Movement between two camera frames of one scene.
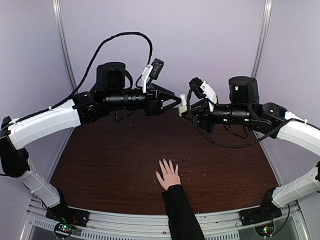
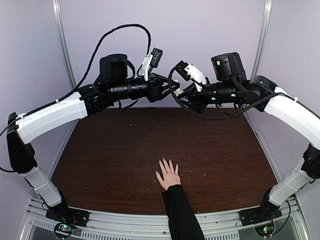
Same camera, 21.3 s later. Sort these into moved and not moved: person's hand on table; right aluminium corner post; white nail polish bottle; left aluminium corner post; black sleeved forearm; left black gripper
Moved: left black gripper; white nail polish bottle
Not moved: right aluminium corner post; black sleeved forearm; person's hand on table; left aluminium corner post
